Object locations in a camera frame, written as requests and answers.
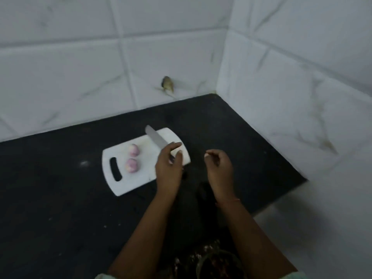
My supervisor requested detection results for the person's right hand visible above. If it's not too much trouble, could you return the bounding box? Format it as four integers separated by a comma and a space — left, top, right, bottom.
204, 149, 240, 204

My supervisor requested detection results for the black-handled kitchen knife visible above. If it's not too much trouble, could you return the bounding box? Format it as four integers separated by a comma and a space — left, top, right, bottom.
145, 124, 177, 165

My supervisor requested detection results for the person's left forearm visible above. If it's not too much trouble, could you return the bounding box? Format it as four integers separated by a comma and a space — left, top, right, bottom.
107, 194, 176, 279

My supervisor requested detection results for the person's right forearm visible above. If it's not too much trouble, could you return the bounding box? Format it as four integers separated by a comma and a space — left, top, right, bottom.
217, 200, 299, 279

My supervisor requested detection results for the broken tile hole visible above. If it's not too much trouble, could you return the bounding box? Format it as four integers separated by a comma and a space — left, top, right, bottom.
161, 76, 175, 94

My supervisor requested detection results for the green plastic waste bowl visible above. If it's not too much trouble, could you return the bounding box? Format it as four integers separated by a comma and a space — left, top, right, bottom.
196, 249, 243, 279

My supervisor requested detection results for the white plastic cutting board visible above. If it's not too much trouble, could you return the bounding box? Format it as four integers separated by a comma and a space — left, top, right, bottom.
102, 127, 191, 197

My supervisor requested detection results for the orange thread bracelet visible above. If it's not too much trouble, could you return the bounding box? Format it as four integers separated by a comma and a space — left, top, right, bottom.
216, 198, 241, 208

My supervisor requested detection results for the person's left hand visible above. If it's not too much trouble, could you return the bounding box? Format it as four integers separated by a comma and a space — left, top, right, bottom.
155, 141, 184, 198

